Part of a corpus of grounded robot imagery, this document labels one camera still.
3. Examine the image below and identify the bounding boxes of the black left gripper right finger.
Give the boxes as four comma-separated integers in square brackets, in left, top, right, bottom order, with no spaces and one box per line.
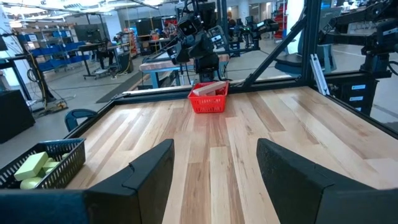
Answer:
[256,138,398,224]

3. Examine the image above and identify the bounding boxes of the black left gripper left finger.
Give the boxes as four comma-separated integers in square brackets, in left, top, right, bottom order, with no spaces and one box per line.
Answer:
[83,138,175,224]

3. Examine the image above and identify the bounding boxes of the long pale wood block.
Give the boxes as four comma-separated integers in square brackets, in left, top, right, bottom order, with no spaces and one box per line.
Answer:
[192,81,228,96]

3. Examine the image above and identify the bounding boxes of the green cube block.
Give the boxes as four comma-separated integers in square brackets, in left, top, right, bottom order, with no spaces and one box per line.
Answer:
[42,157,62,175]

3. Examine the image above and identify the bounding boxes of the green cylinder block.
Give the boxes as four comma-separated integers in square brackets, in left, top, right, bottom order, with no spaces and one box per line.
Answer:
[19,176,43,190]

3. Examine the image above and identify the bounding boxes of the green rectangular block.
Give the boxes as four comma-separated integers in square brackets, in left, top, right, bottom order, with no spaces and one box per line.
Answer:
[14,151,50,182]

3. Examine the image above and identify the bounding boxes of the blue work table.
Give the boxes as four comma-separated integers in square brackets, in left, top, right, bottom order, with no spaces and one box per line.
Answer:
[139,54,231,90]

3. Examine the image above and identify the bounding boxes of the red plastic basket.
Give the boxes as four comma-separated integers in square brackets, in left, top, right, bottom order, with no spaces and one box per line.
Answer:
[187,81,230,114]

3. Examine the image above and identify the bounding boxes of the black plastic basket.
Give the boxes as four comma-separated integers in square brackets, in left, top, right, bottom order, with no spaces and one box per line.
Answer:
[0,138,86,190]

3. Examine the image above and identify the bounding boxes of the blue chair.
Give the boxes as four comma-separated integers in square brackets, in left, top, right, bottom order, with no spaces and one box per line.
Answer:
[64,108,98,133]

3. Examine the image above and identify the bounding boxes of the black cabinet with blue labels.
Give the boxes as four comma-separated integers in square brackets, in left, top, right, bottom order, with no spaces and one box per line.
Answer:
[329,74,374,116]

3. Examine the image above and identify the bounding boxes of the blue storage shelf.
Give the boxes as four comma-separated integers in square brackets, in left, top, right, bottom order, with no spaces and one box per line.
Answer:
[17,29,91,73]

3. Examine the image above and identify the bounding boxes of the black box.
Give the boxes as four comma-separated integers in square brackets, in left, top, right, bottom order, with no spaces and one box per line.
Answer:
[0,89,36,144]

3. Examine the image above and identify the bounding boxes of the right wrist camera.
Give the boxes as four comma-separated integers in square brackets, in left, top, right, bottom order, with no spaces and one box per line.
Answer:
[177,14,203,37]

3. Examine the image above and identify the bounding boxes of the black diagonal frame brace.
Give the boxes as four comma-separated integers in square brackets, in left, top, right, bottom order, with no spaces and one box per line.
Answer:
[242,17,307,88]

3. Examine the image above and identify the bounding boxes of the black table edge frame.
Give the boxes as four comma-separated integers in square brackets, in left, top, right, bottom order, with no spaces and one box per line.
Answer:
[63,70,398,139]

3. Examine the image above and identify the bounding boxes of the black frame post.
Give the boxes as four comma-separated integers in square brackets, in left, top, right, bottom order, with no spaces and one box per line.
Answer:
[303,0,322,82]

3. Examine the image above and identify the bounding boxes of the white aluminium bracket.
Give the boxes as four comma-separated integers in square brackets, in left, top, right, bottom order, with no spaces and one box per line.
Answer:
[310,53,331,96]

